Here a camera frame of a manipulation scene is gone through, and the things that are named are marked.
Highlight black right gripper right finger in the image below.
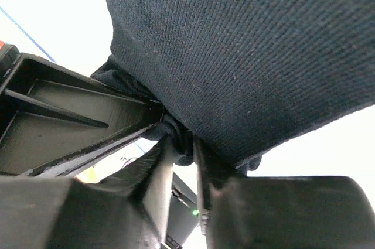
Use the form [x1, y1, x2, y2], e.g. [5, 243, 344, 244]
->
[193, 137, 245, 248]

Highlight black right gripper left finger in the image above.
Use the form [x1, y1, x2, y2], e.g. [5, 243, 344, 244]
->
[99, 137, 175, 248]

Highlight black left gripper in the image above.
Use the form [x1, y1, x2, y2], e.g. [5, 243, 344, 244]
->
[0, 41, 164, 175]

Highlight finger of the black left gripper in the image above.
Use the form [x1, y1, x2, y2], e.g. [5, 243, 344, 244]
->
[37, 130, 143, 178]

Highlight black sock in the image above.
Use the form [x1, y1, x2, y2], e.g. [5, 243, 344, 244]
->
[92, 0, 374, 172]

